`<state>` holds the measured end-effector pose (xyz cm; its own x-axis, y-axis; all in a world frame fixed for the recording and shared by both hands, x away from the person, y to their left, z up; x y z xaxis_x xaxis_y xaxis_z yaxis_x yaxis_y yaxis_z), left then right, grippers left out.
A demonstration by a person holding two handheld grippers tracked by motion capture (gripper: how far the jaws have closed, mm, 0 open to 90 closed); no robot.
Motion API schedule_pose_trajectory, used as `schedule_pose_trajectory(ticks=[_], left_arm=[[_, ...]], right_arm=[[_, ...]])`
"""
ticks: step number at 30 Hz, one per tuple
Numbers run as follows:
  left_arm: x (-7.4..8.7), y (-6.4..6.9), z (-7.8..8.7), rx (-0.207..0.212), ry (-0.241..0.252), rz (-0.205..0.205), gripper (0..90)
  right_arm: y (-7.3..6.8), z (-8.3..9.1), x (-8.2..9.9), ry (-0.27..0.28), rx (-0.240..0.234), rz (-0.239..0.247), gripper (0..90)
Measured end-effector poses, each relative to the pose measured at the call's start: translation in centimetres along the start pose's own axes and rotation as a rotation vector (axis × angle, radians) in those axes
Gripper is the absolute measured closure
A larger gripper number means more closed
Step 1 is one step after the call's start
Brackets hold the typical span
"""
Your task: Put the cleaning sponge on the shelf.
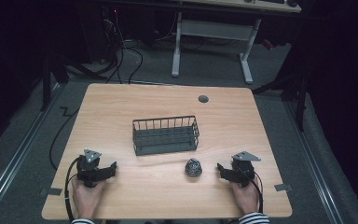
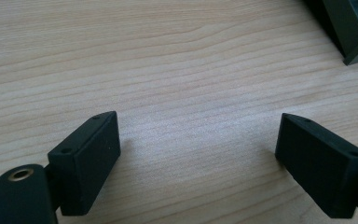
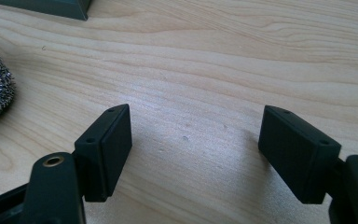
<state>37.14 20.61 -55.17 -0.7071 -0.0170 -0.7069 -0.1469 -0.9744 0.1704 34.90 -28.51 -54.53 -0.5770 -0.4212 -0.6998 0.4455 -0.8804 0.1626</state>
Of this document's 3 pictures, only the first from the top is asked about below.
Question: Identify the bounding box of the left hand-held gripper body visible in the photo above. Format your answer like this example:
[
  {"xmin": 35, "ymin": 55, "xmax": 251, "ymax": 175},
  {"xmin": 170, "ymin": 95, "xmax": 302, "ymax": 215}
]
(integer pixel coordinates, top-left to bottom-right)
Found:
[{"xmin": 76, "ymin": 148, "xmax": 103, "ymax": 189}]

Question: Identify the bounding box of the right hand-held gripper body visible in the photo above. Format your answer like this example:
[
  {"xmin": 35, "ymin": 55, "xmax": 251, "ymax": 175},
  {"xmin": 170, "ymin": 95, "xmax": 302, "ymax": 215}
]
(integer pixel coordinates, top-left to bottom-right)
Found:
[{"xmin": 229, "ymin": 150, "xmax": 262, "ymax": 189}]

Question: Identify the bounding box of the person's right hand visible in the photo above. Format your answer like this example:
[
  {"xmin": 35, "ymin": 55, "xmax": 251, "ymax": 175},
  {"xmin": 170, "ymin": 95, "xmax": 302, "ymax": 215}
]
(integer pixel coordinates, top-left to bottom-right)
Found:
[{"xmin": 230, "ymin": 176, "xmax": 261, "ymax": 217}]

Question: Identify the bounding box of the person's left hand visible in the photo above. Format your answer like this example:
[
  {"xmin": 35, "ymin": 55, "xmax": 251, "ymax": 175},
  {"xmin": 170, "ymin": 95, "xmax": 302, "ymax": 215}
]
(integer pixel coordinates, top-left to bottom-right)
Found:
[{"xmin": 71, "ymin": 178, "xmax": 107, "ymax": 220}]

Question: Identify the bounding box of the steel wool scrubber ball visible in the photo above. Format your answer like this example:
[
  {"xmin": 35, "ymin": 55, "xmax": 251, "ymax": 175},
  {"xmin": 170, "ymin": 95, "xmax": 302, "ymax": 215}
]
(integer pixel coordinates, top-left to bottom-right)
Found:
[{"xmin": 185, "ymin": 158, "xmax": 204, "ymax": 178}]

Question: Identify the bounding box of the grey tape strip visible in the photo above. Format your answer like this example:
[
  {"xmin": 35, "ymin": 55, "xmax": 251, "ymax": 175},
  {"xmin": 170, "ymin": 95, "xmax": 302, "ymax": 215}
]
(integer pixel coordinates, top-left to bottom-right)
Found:
[
  {"xmin": 39, "ymin": 187, "xmax": 63, "ymax": 197},
  {"xmin": 273, "ymin": 183, "xmax": 294, "ymax": 192}
]

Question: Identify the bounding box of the black metal stand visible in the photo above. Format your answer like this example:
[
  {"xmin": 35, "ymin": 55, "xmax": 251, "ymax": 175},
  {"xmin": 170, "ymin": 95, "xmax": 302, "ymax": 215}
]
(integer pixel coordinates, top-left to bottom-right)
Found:
[
  {"xmin": 38, "ymin": 52, "xmax": 71, "ymax": 113},
  {"xmin": 251, "ymin": 59, "xmax": 313, "ymax": 133}
]

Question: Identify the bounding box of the small red object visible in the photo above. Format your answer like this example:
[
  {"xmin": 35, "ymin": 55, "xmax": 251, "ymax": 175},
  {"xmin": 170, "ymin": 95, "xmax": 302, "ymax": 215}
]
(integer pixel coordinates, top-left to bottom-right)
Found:
[{"xmin": 261, "ymin": 38, "xmax": 275, "ymax": 51}]

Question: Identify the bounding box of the white-legged background desk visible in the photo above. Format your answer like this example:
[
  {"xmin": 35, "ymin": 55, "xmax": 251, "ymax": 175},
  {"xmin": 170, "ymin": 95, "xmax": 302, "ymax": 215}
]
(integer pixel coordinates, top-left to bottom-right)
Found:
[{"xmin": 170, "ymin": 0, "xmax": 303, "ymax": 85}]

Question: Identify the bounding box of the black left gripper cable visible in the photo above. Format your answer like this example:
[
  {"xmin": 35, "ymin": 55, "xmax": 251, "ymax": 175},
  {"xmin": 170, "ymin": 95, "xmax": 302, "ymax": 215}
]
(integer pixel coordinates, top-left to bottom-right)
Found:
[{"xmin": 63, "ymin": 156, "xmax": 82, "ymax": 223}]

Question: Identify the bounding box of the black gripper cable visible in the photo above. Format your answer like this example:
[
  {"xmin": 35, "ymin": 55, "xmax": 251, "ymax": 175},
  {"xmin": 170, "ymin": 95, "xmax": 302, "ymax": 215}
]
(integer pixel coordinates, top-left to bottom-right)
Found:
[
  {"xmin": 63, "ymin": 156, "xmax": 82, "ymax": 223},
  {"xmin": 241, "ymin": 169, "xmax": 265, "ymax": 215}
]

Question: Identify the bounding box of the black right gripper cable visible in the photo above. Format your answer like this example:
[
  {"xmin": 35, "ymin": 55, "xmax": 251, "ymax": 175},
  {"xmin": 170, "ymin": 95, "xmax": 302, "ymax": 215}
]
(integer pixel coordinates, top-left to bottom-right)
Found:
[{"xmin": 241, "ymin": 169, "xmax": 265, "ymax": 215}]

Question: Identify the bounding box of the black floor cable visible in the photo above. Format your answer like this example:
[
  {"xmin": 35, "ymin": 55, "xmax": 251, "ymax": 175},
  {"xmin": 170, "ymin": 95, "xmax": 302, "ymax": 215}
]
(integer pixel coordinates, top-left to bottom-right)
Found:
[{"xmin": 48, "ymin": 106, "xmax": 81, "ymax": 171}]

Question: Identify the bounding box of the dark wire basket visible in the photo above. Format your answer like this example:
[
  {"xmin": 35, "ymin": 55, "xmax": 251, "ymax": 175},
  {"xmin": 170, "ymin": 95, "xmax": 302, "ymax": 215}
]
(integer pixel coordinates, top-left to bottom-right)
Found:
[{"xmin": 131, "ymin": 115, "xmax": 200, "ymax": 157}]

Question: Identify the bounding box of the metal floor rail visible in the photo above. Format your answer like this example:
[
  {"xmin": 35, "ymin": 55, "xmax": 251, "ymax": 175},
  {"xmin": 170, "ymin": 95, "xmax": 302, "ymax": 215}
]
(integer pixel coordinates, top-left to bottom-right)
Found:
[
  {"xmin": 282, "ymin": 98, "xmax": 345, "ymax": 224},
  {"xmin": 0, "ymin": 82, "xmax": 63, "ymax": 217}
]

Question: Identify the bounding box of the bundle of black cables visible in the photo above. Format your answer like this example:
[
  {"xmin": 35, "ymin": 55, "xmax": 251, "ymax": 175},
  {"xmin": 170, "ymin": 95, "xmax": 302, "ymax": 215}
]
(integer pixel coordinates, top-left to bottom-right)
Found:
[{"xmin": 101, "ymin": 8, "xmax": 145, "ymax": 85}]

